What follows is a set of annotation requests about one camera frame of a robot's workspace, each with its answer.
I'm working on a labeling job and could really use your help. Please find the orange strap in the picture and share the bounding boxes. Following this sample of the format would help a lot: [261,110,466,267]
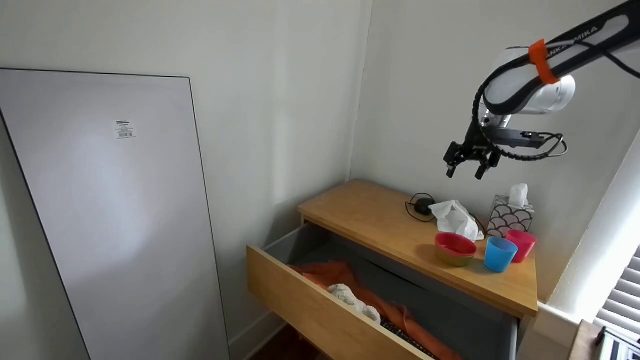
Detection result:
[529,38,563,86]

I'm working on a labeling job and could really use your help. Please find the pink plastic cup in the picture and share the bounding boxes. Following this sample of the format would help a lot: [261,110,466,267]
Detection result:
[505,229,539,265]

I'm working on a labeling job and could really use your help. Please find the white tissue sheet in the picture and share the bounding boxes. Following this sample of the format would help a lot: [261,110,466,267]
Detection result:
[508,182,532,210]

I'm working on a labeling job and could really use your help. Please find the pink plastic bowl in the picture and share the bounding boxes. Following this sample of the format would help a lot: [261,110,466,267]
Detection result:
[435,231,481,268]

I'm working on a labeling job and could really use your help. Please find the orange cloth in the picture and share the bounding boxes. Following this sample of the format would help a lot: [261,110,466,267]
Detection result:
[292,259,464,360]

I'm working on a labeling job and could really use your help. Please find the crumpled white tissue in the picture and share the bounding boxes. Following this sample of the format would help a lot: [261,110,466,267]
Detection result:
[429,198,487,244]

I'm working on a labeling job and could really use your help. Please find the white louvered window blinds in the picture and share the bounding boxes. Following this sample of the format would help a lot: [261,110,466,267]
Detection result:
[594,244,640,360]

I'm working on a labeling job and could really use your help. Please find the wooden front grey drawer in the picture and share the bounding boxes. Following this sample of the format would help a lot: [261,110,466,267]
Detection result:
[246,222,523,360]

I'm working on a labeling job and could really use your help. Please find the wooden dresser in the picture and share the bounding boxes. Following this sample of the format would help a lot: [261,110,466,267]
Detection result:
[297,179,541,360]

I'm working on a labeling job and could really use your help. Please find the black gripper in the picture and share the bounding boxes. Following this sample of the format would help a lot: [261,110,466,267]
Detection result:
[445,134,503,182]

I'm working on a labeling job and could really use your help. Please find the blue plastic cup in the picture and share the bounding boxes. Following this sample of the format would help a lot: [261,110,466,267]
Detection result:
[482,236,520,277]

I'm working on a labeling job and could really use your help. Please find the small printed label sticker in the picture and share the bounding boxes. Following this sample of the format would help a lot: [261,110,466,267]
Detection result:
[115,119,136,141]

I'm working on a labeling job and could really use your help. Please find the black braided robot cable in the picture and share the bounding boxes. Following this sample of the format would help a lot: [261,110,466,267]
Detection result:
[466,38,640,164]

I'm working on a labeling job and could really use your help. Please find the large white leaning panel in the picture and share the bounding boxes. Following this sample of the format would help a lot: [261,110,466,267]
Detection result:
[0,66,232,360]

